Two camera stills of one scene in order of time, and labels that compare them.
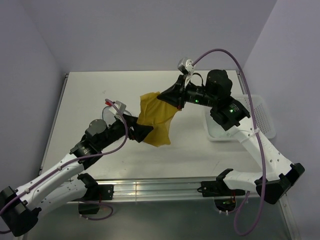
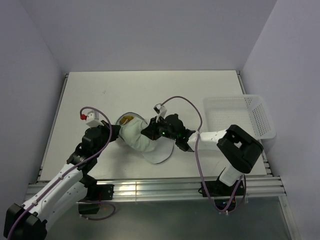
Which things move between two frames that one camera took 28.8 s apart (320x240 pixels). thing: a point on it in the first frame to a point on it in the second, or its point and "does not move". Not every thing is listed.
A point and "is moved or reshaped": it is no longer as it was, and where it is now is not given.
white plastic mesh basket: (263, 115) does not move
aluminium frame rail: (145, 189) does not move
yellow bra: (158, 114) is moved or reshaped
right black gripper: (175, 95) to (150, 131)
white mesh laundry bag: (108, 117) to (157, 151)
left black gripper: (139, 131) to (115, 132)
